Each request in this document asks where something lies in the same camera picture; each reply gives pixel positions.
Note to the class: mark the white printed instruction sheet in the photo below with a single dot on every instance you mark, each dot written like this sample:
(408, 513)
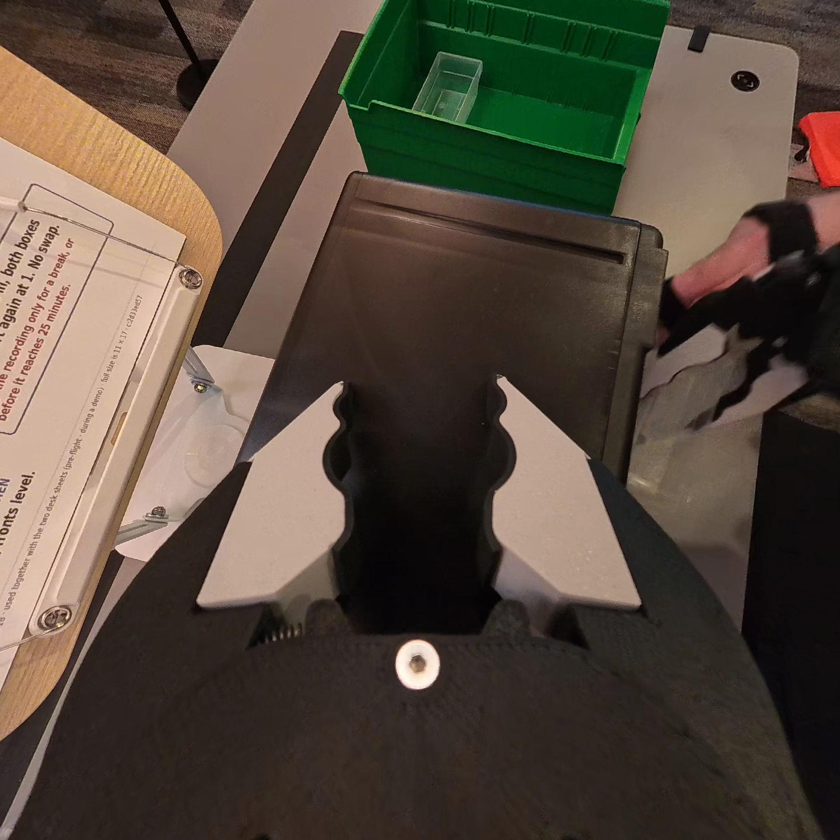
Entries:
(39, 164)

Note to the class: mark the black drawer cabinet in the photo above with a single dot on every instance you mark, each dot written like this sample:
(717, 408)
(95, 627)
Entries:
(459, 295)

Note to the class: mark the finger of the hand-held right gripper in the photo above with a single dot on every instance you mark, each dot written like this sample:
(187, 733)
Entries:
(702, 341)
(768, 387)

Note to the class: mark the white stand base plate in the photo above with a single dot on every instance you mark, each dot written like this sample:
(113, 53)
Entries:
(223, 374)

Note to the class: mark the clear acrylic sheet holder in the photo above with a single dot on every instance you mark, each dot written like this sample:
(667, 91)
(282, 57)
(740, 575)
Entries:
(128, 420)

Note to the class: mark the black pole stand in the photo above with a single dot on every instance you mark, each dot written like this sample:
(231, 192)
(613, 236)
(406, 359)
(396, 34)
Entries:
(197, 82)

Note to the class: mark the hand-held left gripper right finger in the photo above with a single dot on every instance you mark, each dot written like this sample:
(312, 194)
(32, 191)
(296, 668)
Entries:
(561, 525)

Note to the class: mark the orange fabric object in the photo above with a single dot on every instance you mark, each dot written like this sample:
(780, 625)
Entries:
(823, 148)

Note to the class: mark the small metal bracket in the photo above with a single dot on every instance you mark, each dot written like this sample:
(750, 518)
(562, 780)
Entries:
(199, 371)
(145, 523)

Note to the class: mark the green plastic bin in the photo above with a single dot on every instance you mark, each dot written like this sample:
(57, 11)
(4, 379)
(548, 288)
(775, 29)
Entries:
(492, 170)

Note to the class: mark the person's right hand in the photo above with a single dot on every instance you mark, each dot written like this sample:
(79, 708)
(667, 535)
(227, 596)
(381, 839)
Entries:
(722, 262)

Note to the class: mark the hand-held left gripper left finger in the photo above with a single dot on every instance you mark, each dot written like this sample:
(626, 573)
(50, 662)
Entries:
(275, 512)

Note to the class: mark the small black clip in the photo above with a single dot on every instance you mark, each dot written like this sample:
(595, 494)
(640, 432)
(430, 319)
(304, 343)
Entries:
(698, 39)

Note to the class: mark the light wooden board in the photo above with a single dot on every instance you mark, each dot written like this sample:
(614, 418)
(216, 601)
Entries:
(98, 138)

